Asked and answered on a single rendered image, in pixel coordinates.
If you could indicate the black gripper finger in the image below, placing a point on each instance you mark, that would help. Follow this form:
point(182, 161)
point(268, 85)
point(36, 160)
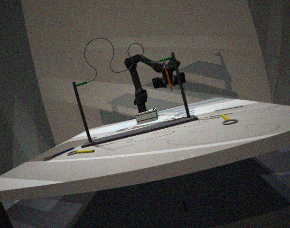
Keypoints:
point(174, 80)
point(162, 82)

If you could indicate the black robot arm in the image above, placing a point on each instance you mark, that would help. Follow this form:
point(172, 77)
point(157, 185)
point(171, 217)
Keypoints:
point(140, 93)

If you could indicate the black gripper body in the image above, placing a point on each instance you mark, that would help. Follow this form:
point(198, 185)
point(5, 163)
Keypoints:
point(156, 81)

